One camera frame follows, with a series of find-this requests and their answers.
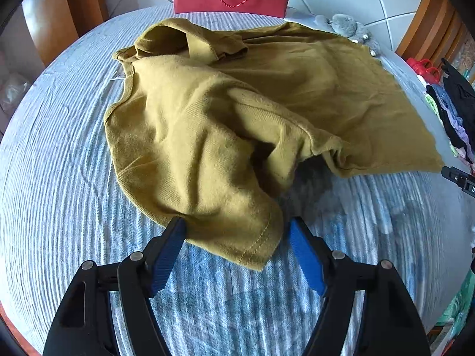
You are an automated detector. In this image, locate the mustard yellow t-shirt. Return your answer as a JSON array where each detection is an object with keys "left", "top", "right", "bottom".
[{"left": 104, "top": 18, "right": 443, "bottom": 271}]

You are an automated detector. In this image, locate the red plastic bag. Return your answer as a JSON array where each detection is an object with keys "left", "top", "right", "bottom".
[{"left": 406, "top": 57, "right": 440, "bottom": 85}]

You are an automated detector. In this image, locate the blue striped bed sheet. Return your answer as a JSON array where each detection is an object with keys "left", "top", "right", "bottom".
[{"left": 1, "top": 6, "right": 474, "bottom": 355}]

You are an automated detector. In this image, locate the grey plush toy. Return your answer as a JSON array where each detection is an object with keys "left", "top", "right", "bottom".
[{"left": 314, "top": 14, "right": 381, "bottom": 57}]

